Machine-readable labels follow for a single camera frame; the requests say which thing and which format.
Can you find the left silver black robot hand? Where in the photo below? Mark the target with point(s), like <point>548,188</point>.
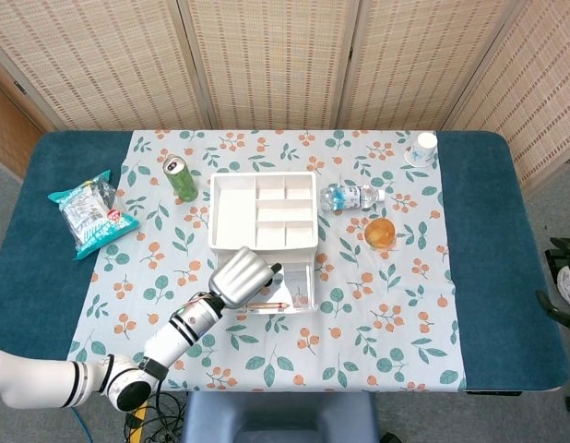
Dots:
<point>236,277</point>

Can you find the clear plastic container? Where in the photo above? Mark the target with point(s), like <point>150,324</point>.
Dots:
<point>296,281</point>

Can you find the white drawer organizer box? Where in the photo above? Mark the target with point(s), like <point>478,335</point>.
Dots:
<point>232,217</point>

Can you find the teal table cover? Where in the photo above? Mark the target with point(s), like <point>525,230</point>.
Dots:
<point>497,254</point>

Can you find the green drink can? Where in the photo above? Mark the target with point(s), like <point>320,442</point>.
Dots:
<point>182,182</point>

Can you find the floral leaf tablecloth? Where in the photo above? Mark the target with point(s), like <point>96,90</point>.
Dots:
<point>359,332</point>

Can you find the clear water bottle blue label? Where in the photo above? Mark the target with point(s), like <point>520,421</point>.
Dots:
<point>345,197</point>

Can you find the blue padded chair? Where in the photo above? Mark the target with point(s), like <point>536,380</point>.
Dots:
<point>280,415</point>

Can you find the orange jelly cup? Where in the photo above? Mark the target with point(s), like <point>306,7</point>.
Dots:
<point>380,233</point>

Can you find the teal snack bag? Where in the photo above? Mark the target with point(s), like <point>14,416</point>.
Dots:
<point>93,217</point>

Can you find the yellow black floor tape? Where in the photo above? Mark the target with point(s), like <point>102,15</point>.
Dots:
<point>138,422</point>

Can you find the woven bamboo screen panel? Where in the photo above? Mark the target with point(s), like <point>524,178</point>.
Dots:
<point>105,60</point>
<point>543,92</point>
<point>271,60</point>
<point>419,60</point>

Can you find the white paper cup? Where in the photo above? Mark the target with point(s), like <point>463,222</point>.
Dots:
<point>421,150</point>

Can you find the brown woven screen panel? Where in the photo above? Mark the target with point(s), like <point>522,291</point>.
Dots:
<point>8,134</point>

